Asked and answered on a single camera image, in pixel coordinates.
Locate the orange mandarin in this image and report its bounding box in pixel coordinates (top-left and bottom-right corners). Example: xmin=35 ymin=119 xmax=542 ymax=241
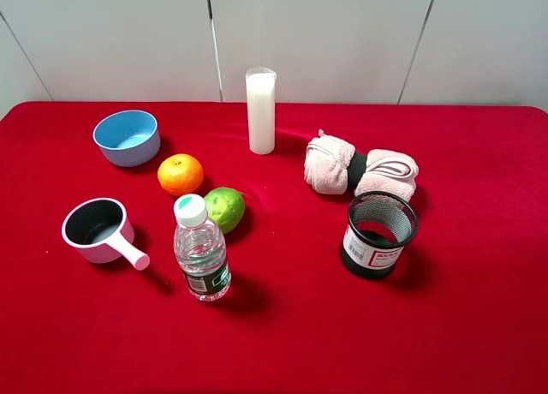
xmin=157 ymin=153 xmax=205 ymax=196

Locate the green lime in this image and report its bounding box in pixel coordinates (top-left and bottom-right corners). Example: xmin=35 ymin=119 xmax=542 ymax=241
xmin=204 ymin=187 xmax=246 ymax=234

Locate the rolled pink towel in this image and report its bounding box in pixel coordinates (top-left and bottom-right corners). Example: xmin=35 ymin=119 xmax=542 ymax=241
xmin=304 ymin=130 xmax=419 ymax=201

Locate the clear water bottle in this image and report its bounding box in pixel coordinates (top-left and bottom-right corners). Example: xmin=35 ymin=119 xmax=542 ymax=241
xmin=173 ymin=194 xmax=231 ymax=301

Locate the tall white cylinder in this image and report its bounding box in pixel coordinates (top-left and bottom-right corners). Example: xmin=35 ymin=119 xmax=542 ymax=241
xmin=245 ymin=67 xmax=277 ymax=155

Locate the black mesh pen holder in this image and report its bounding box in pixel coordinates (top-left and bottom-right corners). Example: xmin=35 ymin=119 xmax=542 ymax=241
xmin=340 ymin=191 xmax=419 ymax=280

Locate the blue bowl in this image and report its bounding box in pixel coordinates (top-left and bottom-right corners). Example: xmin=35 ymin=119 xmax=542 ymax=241
xmin=92 ymin=110 xmax=161 ymax=167

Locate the red table cloth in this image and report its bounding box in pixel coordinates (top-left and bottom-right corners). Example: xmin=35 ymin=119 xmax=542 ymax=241
xmin=1 ymin=102 xmax=547 ymax=393

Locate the pink saucepan with handle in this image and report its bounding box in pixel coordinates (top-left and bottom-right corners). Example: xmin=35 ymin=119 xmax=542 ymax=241
xmin=62 ymin=197 xmax=150 ymax=271

